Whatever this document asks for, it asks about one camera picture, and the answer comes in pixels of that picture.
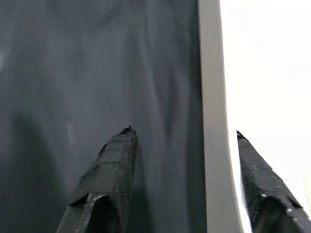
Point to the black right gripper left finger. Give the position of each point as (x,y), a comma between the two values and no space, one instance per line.
(109,174)

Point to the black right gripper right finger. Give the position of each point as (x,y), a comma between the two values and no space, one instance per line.
(267,189)

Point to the black tablecloth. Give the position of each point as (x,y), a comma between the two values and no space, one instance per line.
(97,72)

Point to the white plastic table top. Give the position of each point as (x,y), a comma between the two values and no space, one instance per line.
(213,97)

